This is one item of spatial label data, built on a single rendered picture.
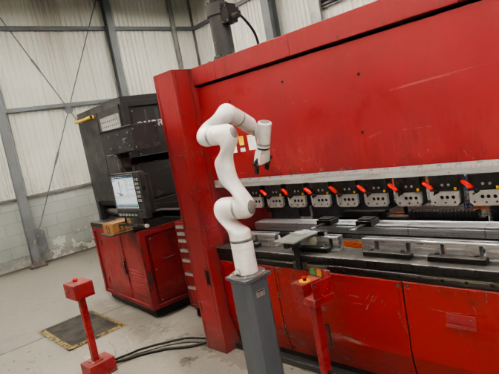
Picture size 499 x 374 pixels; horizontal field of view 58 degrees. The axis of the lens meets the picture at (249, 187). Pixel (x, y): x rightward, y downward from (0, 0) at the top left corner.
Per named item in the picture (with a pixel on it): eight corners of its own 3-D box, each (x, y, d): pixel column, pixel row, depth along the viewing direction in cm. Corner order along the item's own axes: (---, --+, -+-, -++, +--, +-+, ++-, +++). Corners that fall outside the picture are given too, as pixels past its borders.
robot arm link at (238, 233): (244, 243, 231) (235, 198, 228) (215, 244, 242) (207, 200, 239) (256, 237, 241) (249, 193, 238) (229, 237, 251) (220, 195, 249)
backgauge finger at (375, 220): (343, 232, 296) (342, 225, 295) (364, 222, 314) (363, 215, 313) (359, 233, 287) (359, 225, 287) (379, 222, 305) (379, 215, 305)
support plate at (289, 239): (272, 243, 300) (272, 241, 300) (297, 231, 319) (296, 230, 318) (293, 244, 288) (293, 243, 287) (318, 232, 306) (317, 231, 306)
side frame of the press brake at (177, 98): (207, 348, 386) (152, 76, 358) (272, 308, 445) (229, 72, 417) (226, 354, 368) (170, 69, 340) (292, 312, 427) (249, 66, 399)
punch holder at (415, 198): (396, 206, 258) (392, 178, 256) (403, 202, 264) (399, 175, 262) (422, 206, 248) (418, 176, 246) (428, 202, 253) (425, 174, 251)
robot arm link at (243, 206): (236, 214, 246) (261, 214, 237) (223, 222, 237) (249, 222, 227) (214, 125, 236) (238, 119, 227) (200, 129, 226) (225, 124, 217)
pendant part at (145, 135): (119, 233, 378) (97, 132, 368) (145, 225, 395) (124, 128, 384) (151, 236, 341) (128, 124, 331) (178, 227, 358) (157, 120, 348)
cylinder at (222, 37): (209, 64, 347) (197, 1, 341) (232, 63, 365) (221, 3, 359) (238, 53, 323) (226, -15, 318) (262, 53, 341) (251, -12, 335)
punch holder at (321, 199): (312, 207, 301) (308, 182, 299) (319, 204, 307) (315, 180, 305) (330, 207, 290) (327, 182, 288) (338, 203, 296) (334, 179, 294)
